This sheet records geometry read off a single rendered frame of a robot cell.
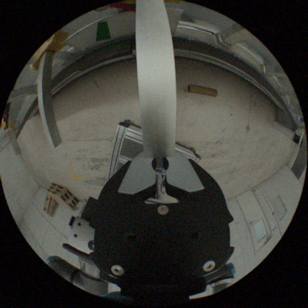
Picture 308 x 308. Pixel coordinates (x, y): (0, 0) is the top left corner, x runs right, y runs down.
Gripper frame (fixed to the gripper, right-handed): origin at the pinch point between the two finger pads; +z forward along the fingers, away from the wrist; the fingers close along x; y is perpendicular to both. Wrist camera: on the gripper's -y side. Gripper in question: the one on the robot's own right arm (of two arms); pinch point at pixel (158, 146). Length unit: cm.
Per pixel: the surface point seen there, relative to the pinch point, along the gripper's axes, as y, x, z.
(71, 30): -49, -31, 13
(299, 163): -3.1, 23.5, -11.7
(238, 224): 223, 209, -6
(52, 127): -5.7, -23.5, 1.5
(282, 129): -8, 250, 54
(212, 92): -19, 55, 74
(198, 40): -26.0, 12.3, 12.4
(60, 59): -27.7, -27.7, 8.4
